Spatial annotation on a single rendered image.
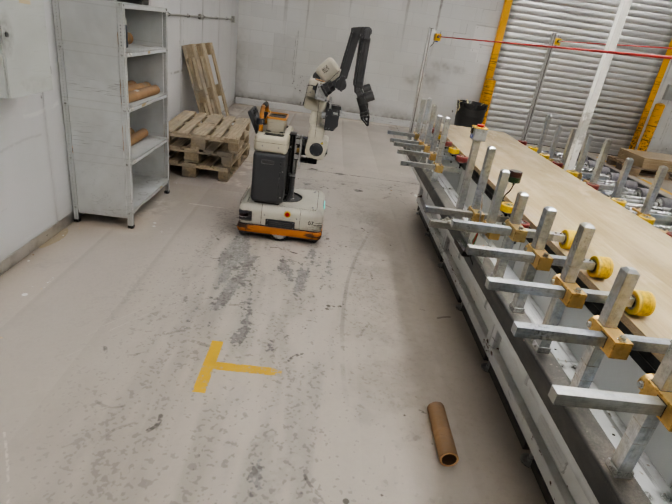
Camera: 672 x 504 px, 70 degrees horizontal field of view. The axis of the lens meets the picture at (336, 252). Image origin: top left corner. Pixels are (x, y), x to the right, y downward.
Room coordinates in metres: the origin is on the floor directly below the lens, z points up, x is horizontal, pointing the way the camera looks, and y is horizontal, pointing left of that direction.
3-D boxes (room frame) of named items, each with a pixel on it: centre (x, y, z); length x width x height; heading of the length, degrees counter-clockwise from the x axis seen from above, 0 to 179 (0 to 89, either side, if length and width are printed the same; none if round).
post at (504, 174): (2.15, -0.69, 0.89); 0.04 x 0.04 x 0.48; 3
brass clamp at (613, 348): (1.13, -0.76, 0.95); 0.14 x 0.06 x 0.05; 3
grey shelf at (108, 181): (3.76, 1.81, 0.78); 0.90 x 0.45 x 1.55; 3
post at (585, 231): (1.40, -0.74, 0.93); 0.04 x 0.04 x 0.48; 3
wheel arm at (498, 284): (1.36, -0.73, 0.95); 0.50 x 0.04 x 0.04; 93
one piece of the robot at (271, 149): (3.79, 0.58, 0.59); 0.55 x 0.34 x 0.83; 3
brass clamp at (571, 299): (1.38, -0.74, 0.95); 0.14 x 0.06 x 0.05; 3
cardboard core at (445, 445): (1.64, -0.58, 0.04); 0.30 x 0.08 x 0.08; 3
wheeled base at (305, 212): (3.79, 0.48, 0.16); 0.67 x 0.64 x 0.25; 93
